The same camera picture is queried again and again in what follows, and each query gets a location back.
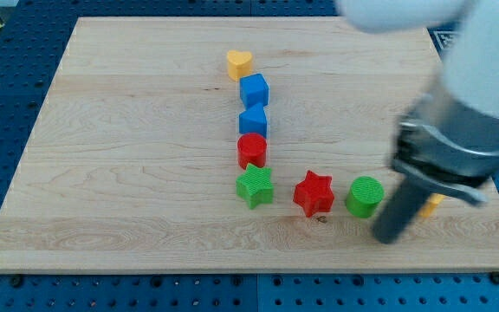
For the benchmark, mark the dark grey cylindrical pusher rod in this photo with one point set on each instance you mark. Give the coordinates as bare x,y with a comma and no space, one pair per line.
399,211

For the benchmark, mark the blue triangle block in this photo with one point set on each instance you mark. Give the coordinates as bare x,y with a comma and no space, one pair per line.
253,120

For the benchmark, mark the yellow hexagon block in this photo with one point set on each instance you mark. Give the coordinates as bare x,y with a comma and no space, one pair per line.
431,205

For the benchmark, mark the green cylinder block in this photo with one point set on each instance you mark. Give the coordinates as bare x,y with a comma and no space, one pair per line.
364,196

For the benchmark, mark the red star block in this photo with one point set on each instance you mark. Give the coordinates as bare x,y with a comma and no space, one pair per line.
314,194

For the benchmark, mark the green star block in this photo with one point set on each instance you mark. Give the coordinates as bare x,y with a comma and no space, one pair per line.
254,186

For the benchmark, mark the red cylinder block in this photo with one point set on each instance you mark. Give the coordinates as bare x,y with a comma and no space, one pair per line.
251,149

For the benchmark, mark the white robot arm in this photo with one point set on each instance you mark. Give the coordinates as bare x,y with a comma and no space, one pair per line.
471,65

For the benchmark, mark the yellow heart block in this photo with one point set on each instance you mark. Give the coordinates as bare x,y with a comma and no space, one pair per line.
239,64

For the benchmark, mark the fiducial marker tag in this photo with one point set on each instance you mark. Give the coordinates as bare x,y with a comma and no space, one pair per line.
443,39

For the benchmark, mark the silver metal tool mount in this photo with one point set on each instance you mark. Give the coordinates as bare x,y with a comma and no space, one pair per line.
447,144

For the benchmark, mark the light wooden board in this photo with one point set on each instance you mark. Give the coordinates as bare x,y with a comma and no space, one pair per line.
131,166

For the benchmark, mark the blue cube block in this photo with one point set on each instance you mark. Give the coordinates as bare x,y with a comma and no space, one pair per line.
254,89

